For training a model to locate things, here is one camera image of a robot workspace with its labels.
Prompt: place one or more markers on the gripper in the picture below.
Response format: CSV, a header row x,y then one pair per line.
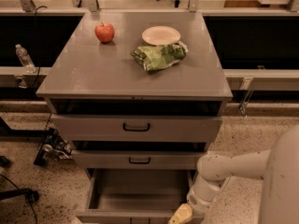
x,y
198,201

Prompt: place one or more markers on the grey bottom drawer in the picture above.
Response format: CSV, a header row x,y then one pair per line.
x,y
120,196

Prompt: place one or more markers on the grey drawer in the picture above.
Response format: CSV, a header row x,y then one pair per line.
x,y
137,120
138,155
120,196

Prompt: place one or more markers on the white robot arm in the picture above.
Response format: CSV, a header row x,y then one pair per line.
x,y
277,167

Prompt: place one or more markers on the grey middle drawer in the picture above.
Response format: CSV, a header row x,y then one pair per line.
x,y
138,155

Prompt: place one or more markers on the grey drawer cabinet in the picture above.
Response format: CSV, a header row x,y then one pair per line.
x,y
89,69

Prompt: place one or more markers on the grey top drawer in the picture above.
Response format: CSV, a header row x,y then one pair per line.
x,y
137,120

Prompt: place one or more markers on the metal clamp hook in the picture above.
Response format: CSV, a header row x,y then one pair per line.
x,y
246,87

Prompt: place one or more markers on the black device on floor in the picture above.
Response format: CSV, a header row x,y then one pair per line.
x,y
55,146

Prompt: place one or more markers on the black chair leg caster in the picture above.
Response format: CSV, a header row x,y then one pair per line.
x,y
31,196

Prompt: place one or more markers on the green chip bag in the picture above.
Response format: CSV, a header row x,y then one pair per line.
x,y
156,58

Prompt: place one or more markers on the white plate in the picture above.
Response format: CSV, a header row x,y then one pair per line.
x,y
161,35

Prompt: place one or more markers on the red apple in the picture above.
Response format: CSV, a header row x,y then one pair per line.
x,y
104,32

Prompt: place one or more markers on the clear plastic water bottle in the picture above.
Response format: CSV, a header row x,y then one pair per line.
x,y
25,59

